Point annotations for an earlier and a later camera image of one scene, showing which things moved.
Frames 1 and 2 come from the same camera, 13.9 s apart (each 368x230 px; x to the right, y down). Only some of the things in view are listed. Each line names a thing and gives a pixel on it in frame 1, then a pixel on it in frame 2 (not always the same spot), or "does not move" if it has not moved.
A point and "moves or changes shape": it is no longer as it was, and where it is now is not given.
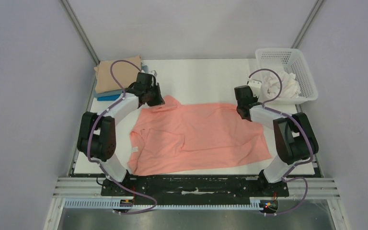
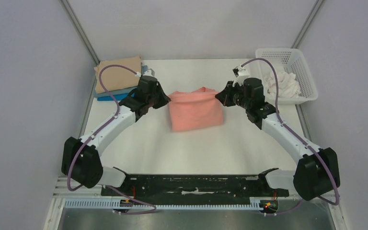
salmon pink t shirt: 172,135 moves or changes shape
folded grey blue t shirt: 144,69 does not move
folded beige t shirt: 125,73 does not move
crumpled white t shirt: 270,86 does not move
